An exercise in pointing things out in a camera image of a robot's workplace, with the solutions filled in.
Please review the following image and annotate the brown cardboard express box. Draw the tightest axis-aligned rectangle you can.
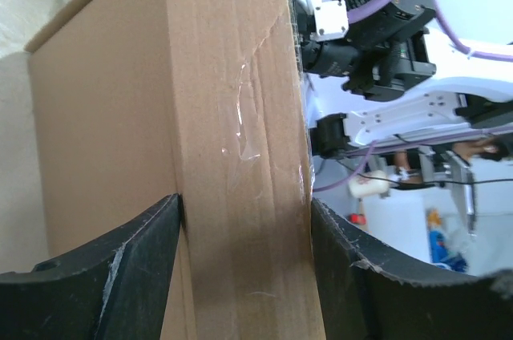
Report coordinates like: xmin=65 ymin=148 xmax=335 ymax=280
xmin=26 ymin=0 xmax=325 ymax=339

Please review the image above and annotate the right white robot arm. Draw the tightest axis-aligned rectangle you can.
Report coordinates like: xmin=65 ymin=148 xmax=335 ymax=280
xmin=293 ymin=0 xmax=512 ymax=159

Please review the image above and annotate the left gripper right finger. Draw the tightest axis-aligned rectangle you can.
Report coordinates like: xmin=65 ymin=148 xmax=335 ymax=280
xmin=311 ymin=199 xmax=512 ymax=340

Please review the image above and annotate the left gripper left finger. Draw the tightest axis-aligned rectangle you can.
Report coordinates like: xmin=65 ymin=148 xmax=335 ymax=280
xmin=1 ymin=194 xmax=183 ymax=339

